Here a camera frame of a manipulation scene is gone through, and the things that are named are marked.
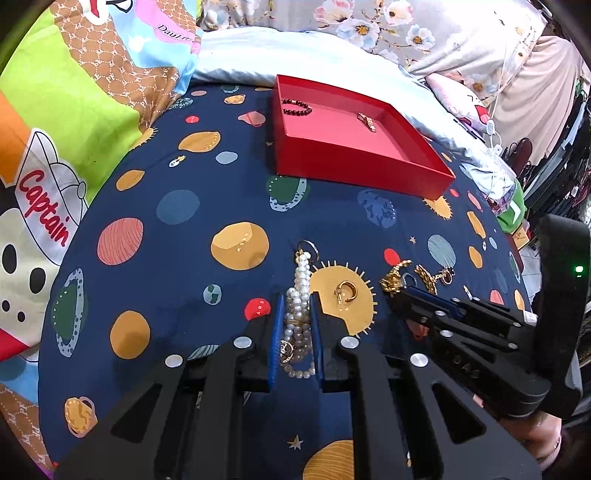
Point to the floral pillow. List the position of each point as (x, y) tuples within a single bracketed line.
[(415, 27)]

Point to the pink plush toy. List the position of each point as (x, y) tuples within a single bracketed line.
[(450, 97)]

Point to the pink hanging cloth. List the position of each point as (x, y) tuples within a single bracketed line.
[(540, 92)]

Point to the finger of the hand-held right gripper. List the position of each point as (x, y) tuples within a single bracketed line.
[(489, 311), (425, 309)]

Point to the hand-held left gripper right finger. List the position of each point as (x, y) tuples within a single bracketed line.
[(316, 341)]

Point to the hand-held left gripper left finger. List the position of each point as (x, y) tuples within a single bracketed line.
[(277, 341)]

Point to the person's right hand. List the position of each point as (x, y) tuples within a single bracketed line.
[(531, 438)]

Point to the gold hoop earring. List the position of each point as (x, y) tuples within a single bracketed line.
[(349, 295)]

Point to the cartoon monkey blanket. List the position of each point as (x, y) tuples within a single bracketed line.
[(69, 92)]

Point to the red cardboard tray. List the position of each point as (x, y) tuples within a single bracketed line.
[(332, 124)]

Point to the light blue pillow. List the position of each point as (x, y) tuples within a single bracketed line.
[(323, 50)]

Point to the green box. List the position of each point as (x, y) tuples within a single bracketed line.
[(510, 217)]

